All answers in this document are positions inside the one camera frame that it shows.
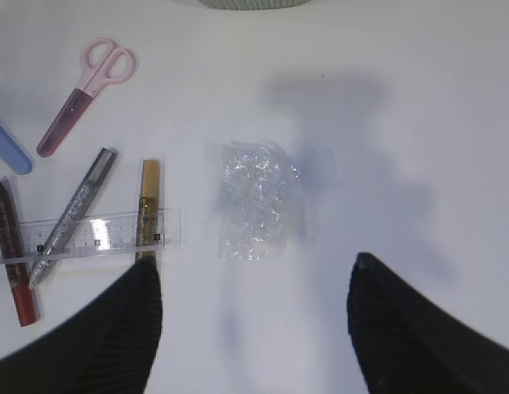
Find gold glitter pen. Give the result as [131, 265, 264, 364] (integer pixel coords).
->
[136, 159, 160, 249]

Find blue scissors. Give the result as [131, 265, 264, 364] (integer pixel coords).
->
[0, 125, 32, 175]

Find pink scissors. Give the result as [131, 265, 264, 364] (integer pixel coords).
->
[36, 38, 137, 158]

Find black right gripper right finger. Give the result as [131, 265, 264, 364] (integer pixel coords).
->
[346, 252, 509, 393]

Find green woven plastic basket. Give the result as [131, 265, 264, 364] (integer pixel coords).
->
[199, 0, 310, 11]

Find red glitter pen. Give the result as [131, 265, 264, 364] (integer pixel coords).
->
[0, 181, 37, 327]

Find clear plastic sheet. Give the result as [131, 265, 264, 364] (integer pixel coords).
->
[204, 137, 336, 262]

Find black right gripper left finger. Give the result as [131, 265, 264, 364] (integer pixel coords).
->
[0, 259, 163, 393]

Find clear plastic ruler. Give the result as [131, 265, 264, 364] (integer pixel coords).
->
[0, 209, 186, 265]

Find silver glitter pen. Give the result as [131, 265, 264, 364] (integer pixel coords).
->
[29, 148, 117, 289]

